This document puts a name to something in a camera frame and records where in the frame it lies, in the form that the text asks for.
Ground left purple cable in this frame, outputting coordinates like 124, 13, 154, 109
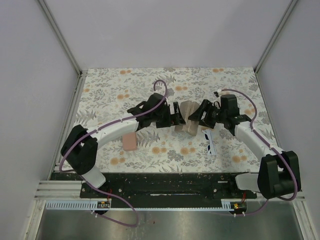
58, 79, 170, 228

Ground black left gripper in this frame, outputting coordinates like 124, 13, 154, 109
152, 102, 185, 128

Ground aluminium frame post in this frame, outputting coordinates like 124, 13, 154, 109
36, 0, 83, 76
253, 0, 300, 75

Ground beige glasses case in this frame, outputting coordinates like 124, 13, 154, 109
174, 100, 200, 137

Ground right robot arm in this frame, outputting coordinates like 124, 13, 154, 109
188, 94, 301, 199

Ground white frame sunglasses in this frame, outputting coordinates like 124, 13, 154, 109
202, 129, 217, 156

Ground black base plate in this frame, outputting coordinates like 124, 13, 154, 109
74, 171, 258, 201

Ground aluminium front rail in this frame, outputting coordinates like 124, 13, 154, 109
32, 179, 307, 211

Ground left aluminium frame post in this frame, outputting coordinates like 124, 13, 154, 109
36, 0, 83, 76

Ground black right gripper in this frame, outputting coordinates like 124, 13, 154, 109
188, 99, 227, 130

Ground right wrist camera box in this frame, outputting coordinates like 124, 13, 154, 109
220, 94, 240, 115

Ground right aluminium frame post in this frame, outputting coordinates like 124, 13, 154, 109
253, 0, 300, 75

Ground floral tablecloth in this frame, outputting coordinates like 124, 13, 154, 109
74, 67, 276, 173

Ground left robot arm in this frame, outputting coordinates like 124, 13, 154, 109
60, 93, 186, 198

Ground pink glasses case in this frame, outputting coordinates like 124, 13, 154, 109
122, 132, 138, 152

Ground white slotted cable duct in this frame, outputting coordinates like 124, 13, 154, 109
45, 200, 111, 211

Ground steel floor panel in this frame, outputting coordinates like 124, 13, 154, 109
35, 201, 318, 240

